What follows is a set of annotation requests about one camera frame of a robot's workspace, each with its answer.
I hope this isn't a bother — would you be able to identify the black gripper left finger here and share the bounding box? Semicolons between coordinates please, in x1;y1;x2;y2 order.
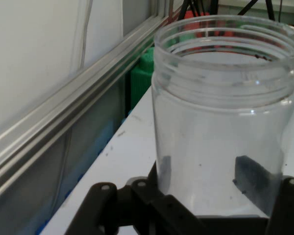
63;156;204;235

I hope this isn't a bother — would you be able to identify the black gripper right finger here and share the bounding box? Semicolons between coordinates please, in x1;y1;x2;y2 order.
234;155;294;235

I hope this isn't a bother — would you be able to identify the clear plastic jar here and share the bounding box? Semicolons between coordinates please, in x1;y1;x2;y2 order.
151;14;294;217

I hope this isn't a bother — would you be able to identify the green foam block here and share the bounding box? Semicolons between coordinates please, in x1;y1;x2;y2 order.
130;31;196;116

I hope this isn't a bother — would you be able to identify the black tripod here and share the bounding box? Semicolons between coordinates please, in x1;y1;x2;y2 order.
177;0;276;23

